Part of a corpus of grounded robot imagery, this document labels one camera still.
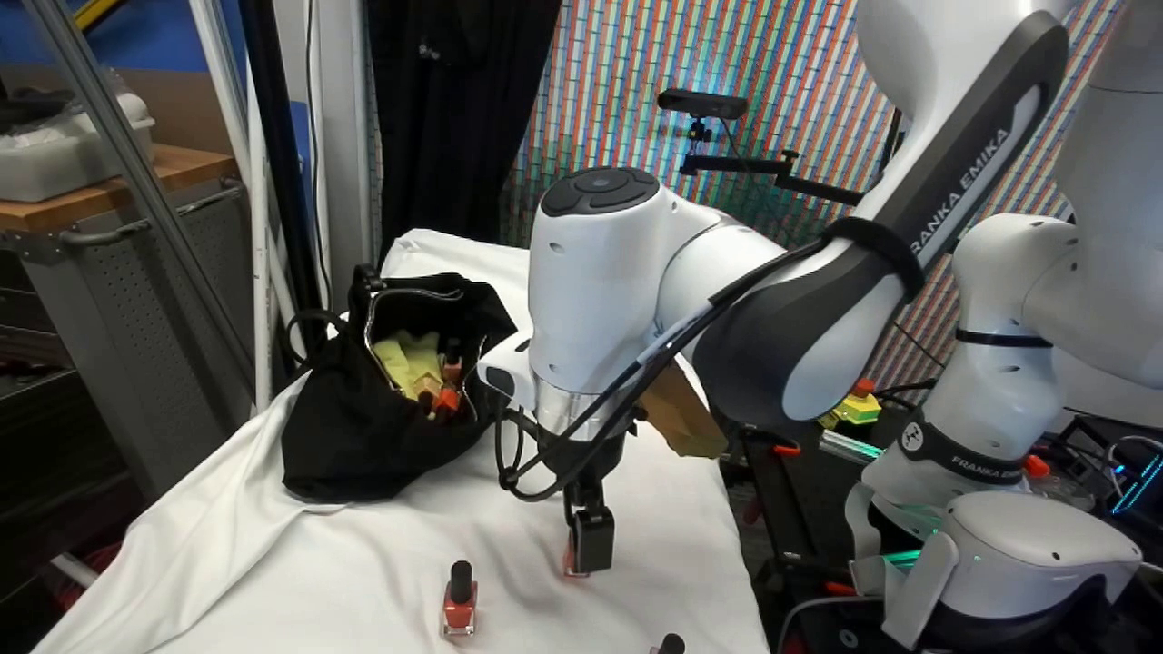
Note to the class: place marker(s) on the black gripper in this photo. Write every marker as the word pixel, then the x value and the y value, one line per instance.
pixel 591 467

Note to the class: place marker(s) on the pale pink nail polish bottle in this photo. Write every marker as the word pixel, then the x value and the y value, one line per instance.
pixel 671 646

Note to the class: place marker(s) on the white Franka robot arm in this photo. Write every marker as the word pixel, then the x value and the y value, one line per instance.
pixel 595 291

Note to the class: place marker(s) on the yellow cloth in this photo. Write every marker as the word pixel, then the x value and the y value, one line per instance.
pixel 404 366

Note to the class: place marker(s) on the yellow emergency stop button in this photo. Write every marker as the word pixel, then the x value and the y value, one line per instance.
pixel 864 410

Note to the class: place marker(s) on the white tablecloth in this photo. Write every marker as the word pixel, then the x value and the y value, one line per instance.
pixel 242 567

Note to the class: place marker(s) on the white rounded machine housing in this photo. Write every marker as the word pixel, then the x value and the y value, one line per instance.
pixel 1031 548

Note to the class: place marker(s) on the black vertical pole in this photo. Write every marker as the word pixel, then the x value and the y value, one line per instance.
pixel 276 184

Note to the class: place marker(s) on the grey cabinet with wooden top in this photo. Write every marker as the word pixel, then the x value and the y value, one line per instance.
pixel 120 313

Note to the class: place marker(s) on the white plastic bin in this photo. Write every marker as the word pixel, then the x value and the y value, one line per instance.
pixel 58 158

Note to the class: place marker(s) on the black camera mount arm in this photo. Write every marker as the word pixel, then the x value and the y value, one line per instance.
pixel 750 167

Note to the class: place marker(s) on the black stereo camera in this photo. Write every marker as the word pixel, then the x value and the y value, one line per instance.
pixel 704 104

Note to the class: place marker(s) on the aluminium frame post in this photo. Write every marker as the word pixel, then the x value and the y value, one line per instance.
pixel 120 158

